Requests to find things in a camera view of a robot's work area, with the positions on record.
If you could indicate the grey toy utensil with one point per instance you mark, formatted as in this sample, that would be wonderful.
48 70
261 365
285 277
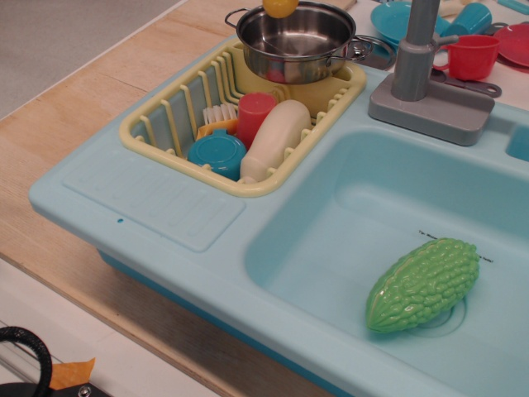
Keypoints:
492 90

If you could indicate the teal cup in background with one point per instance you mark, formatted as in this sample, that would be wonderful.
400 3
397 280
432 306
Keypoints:
474 19

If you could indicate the light blue toy sink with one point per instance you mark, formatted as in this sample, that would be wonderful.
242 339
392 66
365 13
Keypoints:
292 270

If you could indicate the teal plate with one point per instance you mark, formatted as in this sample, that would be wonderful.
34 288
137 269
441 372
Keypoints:
388 18

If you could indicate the red plastic cup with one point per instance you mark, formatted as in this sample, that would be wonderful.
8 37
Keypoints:
253 108

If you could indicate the red plate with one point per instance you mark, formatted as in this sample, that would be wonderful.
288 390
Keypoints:
513 44

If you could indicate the red mug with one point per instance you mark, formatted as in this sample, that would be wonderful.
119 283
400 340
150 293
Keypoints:
472 57

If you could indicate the pale yellow dish rack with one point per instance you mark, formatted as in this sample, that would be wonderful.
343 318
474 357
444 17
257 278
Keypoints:
164 127

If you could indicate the orange tape piece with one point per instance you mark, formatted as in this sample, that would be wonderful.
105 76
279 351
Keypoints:
65 375

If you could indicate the cream toy bottle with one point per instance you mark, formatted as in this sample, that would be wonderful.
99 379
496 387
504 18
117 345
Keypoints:
279 131

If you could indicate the toy knife yellow handle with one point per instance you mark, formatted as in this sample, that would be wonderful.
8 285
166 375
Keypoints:
279 8

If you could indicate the orange dish brush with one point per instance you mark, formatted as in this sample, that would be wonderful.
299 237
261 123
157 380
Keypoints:
222 116

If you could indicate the grey toy faucet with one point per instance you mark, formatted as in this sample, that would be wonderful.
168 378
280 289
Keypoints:
408 97

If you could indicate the metal pot lid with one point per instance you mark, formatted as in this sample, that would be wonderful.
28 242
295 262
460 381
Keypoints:
372 52

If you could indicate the green bitter melon toy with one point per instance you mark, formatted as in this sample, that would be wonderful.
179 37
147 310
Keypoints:
421 285

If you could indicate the stainless steel pot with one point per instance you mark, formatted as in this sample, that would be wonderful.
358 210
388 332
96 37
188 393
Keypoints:
307 46

